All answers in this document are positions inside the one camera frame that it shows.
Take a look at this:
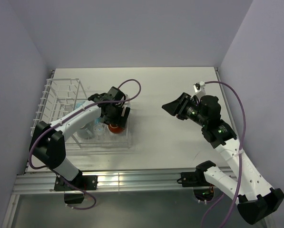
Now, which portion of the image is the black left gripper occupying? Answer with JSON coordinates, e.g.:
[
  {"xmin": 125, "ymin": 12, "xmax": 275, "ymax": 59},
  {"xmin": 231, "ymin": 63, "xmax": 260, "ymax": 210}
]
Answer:
[{"xmin": 100, "ymin": 104, "xmax": 130, "ymax": 129}]

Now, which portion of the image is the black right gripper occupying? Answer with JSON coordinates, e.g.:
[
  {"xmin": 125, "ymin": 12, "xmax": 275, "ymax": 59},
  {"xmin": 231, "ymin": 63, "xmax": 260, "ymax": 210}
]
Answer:
[{"xmin": 161, "ymin": 92, "xmax": 207, "ymax": 126}]

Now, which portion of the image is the orange black mug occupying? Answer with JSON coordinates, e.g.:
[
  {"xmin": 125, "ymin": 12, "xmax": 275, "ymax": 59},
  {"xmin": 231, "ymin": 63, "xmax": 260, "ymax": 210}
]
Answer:
[{"xmin": 108, "ymin": 124, "xmax": 125, "ymax": 134}]

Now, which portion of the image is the light blue cream-lined mug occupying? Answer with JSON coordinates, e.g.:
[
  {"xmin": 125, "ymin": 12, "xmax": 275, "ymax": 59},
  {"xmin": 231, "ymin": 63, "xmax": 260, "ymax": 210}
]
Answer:
[{"xmin": 93, "ymin": 117, "xmax": 102, "ymax": 126}]

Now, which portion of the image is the grey footed mug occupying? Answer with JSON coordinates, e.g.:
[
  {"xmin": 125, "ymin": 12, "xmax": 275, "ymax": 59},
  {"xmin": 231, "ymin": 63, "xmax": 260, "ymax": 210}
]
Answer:
[{"xmin": 77, "ymin": 123, "xmax": 94, "ymax": 139}]

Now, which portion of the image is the tall light blue mug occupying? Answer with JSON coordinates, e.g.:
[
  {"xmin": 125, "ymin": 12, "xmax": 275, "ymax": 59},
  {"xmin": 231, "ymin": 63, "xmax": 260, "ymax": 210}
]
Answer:
[{"xmin": 75, "ymin": 101, "xmax": 86, "ymax": 110}]

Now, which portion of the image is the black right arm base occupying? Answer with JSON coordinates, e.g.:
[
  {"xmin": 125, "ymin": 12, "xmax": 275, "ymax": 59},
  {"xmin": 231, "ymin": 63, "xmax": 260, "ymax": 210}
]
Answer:
[{"xmin": 177, "ymin": 161, "xmax": 216, "ymax": 202}]

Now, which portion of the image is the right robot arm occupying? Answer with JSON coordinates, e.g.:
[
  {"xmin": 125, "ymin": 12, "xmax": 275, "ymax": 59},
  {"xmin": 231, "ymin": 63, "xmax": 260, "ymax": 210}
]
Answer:
[{"xmin": 162, "ymin": 93, "xmax": 284, "ymax": 225}]

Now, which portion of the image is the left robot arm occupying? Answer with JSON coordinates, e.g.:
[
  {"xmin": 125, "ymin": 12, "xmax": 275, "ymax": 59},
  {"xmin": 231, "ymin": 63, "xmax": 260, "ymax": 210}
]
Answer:
[{"xmin": 29, "ymin": 86, "xmax": 130, "ymax": 190}]

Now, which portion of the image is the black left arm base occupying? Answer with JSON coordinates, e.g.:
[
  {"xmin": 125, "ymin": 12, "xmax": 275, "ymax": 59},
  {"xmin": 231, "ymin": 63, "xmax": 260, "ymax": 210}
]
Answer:
[{"xmin": 53, "ymin": 175, "xmax": 98, "ymax": 206}]

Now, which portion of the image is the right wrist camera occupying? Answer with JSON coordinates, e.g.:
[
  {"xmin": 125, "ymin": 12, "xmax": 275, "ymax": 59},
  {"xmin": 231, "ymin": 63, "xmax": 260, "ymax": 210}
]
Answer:
[{"xmin": 193, "ymin": 81, "xmax": 206, "ymax": 98}]

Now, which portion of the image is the aluminium mounting rail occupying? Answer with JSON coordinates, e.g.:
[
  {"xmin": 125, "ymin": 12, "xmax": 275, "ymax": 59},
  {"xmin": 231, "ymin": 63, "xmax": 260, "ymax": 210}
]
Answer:
[{"xmin": 12, "ymin": 168, "xmax": 195, "ymax": 195}]

